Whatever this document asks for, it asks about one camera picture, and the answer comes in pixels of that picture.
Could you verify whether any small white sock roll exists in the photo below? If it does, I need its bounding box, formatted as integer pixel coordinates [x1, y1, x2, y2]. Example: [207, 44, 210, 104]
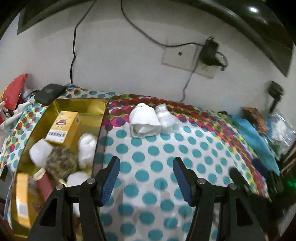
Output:
[66, 171, 90, 187]

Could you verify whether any grey white sock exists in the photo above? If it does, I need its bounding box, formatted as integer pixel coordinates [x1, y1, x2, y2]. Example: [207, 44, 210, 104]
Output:
[78, 133, 97, 169]

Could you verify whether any brown yarn ball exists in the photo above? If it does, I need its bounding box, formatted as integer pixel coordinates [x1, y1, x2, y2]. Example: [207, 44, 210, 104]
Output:
[45, 147, 79, 181]

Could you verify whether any clear plastic bundle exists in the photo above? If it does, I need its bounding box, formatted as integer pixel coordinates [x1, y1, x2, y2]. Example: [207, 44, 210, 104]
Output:
[155, 104, 180, 134]

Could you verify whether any yellow medicine box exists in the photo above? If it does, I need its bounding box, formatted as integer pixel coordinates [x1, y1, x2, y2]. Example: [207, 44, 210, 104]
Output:
[45, 111, 80, 147]

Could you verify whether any white towel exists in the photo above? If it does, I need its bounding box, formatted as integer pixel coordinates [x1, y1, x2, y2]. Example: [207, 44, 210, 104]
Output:
[129, 103, 161, 138]

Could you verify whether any blue cloth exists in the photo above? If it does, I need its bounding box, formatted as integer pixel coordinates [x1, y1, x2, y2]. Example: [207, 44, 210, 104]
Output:
[231, 115, 280, 176]

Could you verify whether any gold metal tin box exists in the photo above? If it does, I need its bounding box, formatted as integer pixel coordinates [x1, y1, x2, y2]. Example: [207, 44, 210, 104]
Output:
[10, 97, 110, 239]

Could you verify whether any clear plastic bag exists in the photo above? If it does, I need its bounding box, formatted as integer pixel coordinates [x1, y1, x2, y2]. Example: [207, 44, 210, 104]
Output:
[265, 109, 295, 160]

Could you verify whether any red medicine box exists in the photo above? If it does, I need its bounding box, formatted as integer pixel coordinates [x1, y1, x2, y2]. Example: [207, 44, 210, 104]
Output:
[33, 172, 53, 201]

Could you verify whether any brown patterned item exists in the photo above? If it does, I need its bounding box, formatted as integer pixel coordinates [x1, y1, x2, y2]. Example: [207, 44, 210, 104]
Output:
[242, 107, 269, 135]

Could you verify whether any yellow box in tin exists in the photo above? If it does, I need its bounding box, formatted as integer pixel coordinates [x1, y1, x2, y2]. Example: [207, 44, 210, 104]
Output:
[16, 173, 36, 228]

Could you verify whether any black set-top box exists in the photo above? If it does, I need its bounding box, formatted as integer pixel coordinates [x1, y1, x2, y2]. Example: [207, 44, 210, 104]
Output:
[34, 83, 66, 106]

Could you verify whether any black power adapter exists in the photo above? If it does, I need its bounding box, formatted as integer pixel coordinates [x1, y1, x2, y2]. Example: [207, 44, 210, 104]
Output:
[199, 36, 229, 71]

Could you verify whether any red bag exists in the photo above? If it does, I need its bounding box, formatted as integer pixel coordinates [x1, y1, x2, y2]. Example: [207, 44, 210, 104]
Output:
[1, 73, 28, 110]

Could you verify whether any black wall hook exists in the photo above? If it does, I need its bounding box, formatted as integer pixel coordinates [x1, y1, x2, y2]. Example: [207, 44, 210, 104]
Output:
[268, 81, 284, 113]

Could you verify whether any white wall socket plate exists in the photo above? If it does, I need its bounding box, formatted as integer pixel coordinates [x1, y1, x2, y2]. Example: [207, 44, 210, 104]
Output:
[162, 44, 218, 79]

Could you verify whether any grey cable on wall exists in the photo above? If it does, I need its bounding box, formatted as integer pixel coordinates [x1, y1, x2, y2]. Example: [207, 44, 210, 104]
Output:
[69, 0, 98, 84]

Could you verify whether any black cable on wall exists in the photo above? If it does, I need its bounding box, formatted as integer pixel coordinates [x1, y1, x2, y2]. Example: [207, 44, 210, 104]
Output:
[120, 0, 206, 48]

